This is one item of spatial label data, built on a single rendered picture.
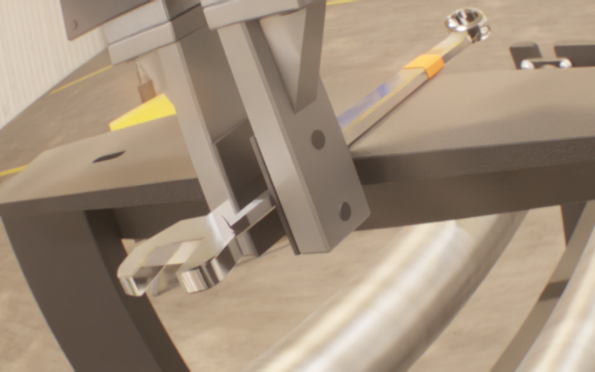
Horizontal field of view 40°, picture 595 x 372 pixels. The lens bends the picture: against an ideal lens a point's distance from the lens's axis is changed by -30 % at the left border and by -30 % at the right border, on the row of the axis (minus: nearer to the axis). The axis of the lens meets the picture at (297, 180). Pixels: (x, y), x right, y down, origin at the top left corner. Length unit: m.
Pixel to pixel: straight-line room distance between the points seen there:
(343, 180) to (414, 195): 0.12
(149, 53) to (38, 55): 11.85
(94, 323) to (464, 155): 0.37
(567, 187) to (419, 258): 0.53
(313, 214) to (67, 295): 0.35
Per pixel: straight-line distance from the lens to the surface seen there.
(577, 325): 0.68
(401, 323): 0.89
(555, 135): 0.33
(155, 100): 5.15
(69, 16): 0.38
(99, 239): 0.60
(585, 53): 1.40
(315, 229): 0.35
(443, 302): 0.93
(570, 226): 1.52
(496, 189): 0.45
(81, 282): 0.64
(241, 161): 0.37
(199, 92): 0.36
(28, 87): 12.05
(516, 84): 0.40
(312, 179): 0.35
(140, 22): 0.36
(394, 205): 0.48
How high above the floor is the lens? 1.28
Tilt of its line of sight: 17 degrees down
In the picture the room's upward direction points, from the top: 21 degrees counter-clockwise
